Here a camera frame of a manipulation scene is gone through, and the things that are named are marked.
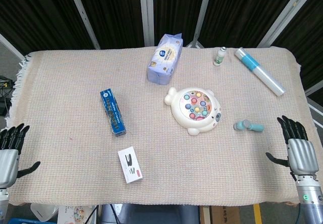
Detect beige woven tablecloth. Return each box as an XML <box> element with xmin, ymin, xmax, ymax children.
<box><xmin>5</xmin><ymin>45</ymin><xmax>323</xmax><ymax>207</ymax></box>

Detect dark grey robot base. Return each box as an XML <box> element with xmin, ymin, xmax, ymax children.
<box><xmin>100</xmin><ymin>203</ymin><xmax>200</xmax><ymax>224</ymax></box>

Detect cream whack-a-mole toy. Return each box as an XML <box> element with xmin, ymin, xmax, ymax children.
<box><xmin>164</xmin><ymin>87</ymin><xmax>223</xmax><ymax>136</ymax></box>

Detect white plastic container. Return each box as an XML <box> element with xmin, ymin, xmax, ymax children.
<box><xmin>30</xmin><ymin>203</ymin><xmax>59</xmax><ymax>222</ymax></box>

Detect white metal frame post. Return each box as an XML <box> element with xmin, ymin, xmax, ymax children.
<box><xmin>257</xmin><ymin>0</ymin><xmax>313</xmax><ymax>48</ymax></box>
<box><xmin>66</xmin><ymin>0</ymin><xmax>101</xmax><ymax>49</ymax></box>
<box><xmin>0</xmin><ymin>33</ymin><xmax>26</xmax><ymax>61</ymax></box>
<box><xmin>138</xmin><ymin>0</ymin><xmax>155</xmax><ymax>47</ymax></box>
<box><xmin>186</xmin><ymin>0</ymin><xmax>215</xmax><ymax>48</ymax></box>

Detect lavender tissue pack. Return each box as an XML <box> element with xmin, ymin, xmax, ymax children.
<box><xmin>147</xmin><ymin>33</ymin><xmax>183</xmax><ymax>85</ymax></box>

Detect blue long cardboard box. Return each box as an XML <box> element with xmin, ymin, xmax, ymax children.
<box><xmin>99</xmin><ymin>89</ymin><xmax>127</xmax><ymax>136</ymax></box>

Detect white stapler box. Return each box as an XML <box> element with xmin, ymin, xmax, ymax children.
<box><xmin>117</xmin><ymin>146</ymin><xmax>143</xmax><ymax>184</ymax></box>

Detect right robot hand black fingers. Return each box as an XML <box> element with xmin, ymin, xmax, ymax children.
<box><xmin>265</xmin><ymin>115</ymin><xmax>320</xmax><ymax>182</ymax></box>

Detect blue plastic bin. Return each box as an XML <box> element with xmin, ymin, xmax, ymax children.
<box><xmin>6</xmin><ymin>217</ymin><xmax>33</xmax><ymax>224</ymax></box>

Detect clear plastic roll blue band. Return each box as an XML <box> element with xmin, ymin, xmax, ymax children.
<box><xmin>234</xmin><ymin>47</ymin><xmax>286</xmax><ymax>97</ymax></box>

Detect brown cardboard box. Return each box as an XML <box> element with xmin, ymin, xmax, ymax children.
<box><xmin>199</xmin><ymin>205</ymin><xmax>240</xmax><ymax>224</ymax></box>

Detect colourful printed toy box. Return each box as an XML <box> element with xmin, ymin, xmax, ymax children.
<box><xmin>57</xmin><ymin>205</ymin><xmax>98</xmax><ymax>224</ymax></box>

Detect black pleated curtain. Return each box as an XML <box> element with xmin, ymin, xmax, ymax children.
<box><xmin>0</xmin><ymin>0</ymin><xmax>323</xmax><ymax>103</ymax></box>

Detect small white green bottle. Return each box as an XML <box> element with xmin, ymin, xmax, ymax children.
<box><xmin>212</xmin><ymin>46</ymin><xmax>227</xmax><ymax>67</ymax></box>

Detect black cable bundle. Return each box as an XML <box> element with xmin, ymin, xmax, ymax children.
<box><xmin>0</xmin><ymin>75</ymin><xmax>13</xmax><ymax>116</ymax></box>

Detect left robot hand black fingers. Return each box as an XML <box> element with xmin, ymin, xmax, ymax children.
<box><xmin>0</xmin><ymin>124</ymin><xmax>41</xmax><ymax>189</ymax></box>

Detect grey metal frame bars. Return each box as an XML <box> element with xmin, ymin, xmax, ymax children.
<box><xmin>305</xmin><ymin>79</ymin><xmax>323</xmax><ymax>128</ymax></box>

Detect teal toy hammer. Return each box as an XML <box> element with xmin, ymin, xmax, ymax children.
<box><xmin>233</xmin><ymin>120</ymin><xmax>264</xmax><ymax>132</ymax></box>

